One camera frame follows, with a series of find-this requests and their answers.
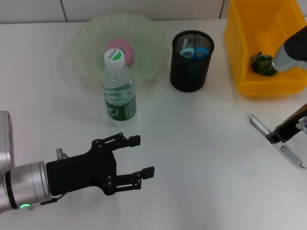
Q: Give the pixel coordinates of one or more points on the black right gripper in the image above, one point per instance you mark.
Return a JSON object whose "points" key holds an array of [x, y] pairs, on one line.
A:
{"points": [[292, 122]]}

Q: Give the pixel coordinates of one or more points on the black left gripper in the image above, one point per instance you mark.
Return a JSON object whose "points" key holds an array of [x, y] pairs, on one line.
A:
{"points": [[81, 172]]}

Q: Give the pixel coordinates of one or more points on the silver white pen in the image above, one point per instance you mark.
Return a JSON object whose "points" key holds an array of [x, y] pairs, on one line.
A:
{"points": [[260, 125]]}

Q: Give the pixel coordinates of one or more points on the clear green-label water bottle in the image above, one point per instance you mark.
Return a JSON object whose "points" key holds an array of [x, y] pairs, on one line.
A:
{"points": [[120, 95]]}

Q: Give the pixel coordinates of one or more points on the green plastic wrapper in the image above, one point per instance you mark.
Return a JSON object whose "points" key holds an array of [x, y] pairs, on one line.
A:
{"points": [[261, 64]]}

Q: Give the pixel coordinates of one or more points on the pink toy peach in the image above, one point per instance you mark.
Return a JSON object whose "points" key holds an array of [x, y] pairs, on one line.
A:
{"points": [[115, 44]]}

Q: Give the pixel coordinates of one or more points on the blue teal scissors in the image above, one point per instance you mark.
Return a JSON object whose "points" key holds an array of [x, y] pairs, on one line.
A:
{"points": [[193, 53]]}

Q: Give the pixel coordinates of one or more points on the black mesh pen holder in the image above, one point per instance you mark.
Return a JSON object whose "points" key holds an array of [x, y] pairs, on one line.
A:
{"points": [[187, 76]]}

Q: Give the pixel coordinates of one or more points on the green glass fruit plate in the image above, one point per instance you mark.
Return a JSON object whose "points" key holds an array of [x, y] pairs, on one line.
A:
{"points": [[148, 43]]}

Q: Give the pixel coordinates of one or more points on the yellow plastic bin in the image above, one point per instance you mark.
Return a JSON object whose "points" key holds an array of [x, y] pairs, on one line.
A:
{"points": [[239, 48]]}

